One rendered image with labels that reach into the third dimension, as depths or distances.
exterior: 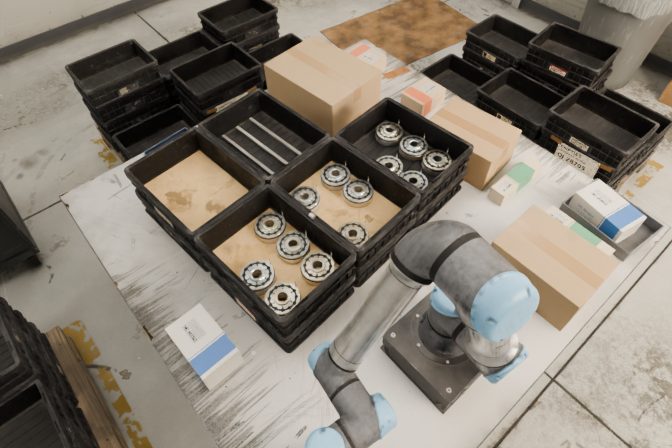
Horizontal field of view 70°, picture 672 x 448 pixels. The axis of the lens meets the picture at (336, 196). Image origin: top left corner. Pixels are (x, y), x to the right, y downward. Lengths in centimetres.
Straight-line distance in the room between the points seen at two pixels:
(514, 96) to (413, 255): 211
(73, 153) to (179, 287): 187
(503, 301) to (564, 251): 84
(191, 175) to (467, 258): 120
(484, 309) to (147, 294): 118
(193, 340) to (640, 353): 193
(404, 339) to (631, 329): 145
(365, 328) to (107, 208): 126
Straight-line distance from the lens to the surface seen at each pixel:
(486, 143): 184
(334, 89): 194
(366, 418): 103
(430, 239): 83
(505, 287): 79
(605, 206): 188
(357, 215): 158
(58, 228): 300
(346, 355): 101
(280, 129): 188
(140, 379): 237
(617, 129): 271
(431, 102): 213
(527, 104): 286
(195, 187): 174
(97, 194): 204
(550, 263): 157
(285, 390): 147
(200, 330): 148
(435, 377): 138
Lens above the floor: 209
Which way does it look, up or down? 51 degrees down
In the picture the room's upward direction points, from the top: 1 degrees counter-clockwise
